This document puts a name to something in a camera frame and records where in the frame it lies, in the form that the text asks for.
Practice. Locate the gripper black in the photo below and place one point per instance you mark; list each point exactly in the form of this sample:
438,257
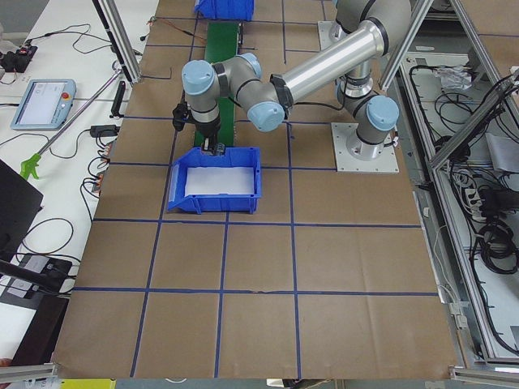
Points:
209,130

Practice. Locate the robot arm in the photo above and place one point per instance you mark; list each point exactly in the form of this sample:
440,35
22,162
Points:
372,29

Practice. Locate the left blue plastic bin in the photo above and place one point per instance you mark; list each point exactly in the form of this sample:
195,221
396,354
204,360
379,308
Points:
230,182

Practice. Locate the blue plastic bin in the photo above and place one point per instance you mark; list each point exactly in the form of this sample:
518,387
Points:
226,9
230,182

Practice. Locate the black power adapter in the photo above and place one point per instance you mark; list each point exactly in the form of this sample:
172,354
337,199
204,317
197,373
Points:
100,131

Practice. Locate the right blue plastic bin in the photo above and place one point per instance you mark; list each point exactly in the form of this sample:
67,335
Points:
226,9

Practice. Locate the teach pendant tablet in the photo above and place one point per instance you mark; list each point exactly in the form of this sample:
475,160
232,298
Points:
45,104

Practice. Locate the reacher grabber tool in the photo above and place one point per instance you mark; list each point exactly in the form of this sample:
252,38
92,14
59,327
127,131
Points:
28,167

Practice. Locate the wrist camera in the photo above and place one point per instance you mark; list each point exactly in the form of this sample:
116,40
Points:
181,116

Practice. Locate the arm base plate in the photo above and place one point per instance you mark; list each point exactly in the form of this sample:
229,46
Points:
333,35
352,155

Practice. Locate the aluminium frame post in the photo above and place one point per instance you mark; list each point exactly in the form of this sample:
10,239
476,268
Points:
114,28

